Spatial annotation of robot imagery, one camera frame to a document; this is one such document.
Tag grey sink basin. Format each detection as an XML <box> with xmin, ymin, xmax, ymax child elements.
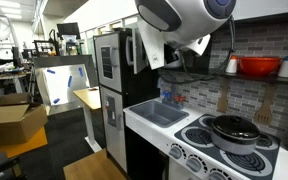
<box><xmin>128</xmin><ymin>100</ymin><xmax>190</xmax><ymax>129</ymax></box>

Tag fridge door with chalkboard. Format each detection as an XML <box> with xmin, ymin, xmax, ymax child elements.
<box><xmin>93</xmin><ymin>33</ymin><xmax>123</xmax><ymax>93</ymax></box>

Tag fridge door with dispenser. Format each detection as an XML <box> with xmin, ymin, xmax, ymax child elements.
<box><xmin>99</xmin><ymin>85</ymin><xmax>128</xmax><ymax>173</ymax></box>

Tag grey pot with black lid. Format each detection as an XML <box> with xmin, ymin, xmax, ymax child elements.
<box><xmin>211</xmin><ymin>114</ymin><xmax>261</xmax><ymax>156</ymax></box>

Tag grey toy faucet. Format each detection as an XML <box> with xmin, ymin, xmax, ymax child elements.
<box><xmin>157</xmin><ymin>75</ymin><xmax>186</xmax><ymax>109</ymax></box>

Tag grey water dispenser panel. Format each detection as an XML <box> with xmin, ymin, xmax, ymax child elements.
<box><xmin>104</xmin><ymin>95</ymin><xmax>118</xmax><ymax>127</ymax></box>

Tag white toy kitchen unit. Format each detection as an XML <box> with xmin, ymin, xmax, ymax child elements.
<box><xmin>93</xmin><ymin>11</ymin><xmax>288</xmax><ymax>180</ymax></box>

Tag black notes chalkboard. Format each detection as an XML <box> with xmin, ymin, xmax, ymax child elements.
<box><xmin>100</xmin><ymin>46</ymin><xmax>113</xmax><ymax>80</ymax></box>

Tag light wood desk white legs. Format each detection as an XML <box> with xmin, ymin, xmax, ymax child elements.
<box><xmin>73</xmin><ymin>86</ymin><xmax>103</xmax><ymax>154</ymax></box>

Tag grey stove knob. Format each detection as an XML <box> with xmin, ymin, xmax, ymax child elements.
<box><xmin>186</xmin><ymin>155</ymin><xmax>204</xmax><ymax>173</ymax></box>
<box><xmin>208</xmin><ymin>169</ymin><xmax>227</xmax><ymax>180</ymax></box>
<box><xmin>168</xmin><ymin>145</ymin><xmax>184</xmax><ymax>160</ymax></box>

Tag wooden spoon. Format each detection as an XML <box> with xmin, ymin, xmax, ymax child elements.
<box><xmin>216</xmin><ymin>79</ymin><xmax>231</xmax><ymax>114</ymax></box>

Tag grey metal panel stand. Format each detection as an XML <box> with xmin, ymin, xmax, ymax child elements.
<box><xmin>33</xmin><ymin>54</ymin><xmax>98</xmax><ymax>116</ymax></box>

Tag white shaker with orange cap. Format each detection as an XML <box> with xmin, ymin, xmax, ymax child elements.
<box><xmin>225</xmin><ymin>55</ymin><xmax>239</xmax><ymax>75</ymax></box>

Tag wooden base board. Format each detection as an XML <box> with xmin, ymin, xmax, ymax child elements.
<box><xmin>63</xmin><ymin>148</ymin><xmax>127</xmax><ymax>180</ymax></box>

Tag black monitor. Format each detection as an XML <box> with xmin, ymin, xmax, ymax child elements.
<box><xmin>56</xmin><ymin>22</ymin><xmax>82</xmax><ymax>42</ymax></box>

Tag red bowl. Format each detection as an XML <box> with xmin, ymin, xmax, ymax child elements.
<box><xmin>237</xmin><ymin>56</ymin><xmax>283</xmax><ymax>78</ymax></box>

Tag wooden slotted spatula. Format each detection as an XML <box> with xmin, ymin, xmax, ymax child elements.
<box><xmin>253</xmin><ymin>83</ymin><xmax>277</xmax><ymax>126</ymax></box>

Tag yellow floor mat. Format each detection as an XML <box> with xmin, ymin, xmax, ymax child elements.
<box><xmin>0</xmin><ymin>126</ymin><xmax>48</xmax><ymax>158</ymax></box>

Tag cardboard box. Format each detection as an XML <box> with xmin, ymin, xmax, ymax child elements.
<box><xmin>0</xmin><ymin>92</ymin><xmax>48</xmax><ymax>148</ymax></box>

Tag cluttered background workbench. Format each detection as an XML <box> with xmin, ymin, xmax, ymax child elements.
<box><xmin>0</xmin><ymin>61</ymin><xmax>35</xmax><ymax>101</ymax></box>

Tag red tap handle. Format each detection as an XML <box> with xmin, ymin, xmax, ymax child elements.
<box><xmin>174</xmin><ymin>94</ymin><xmax>187</xmax><ymax>104</ymax></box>

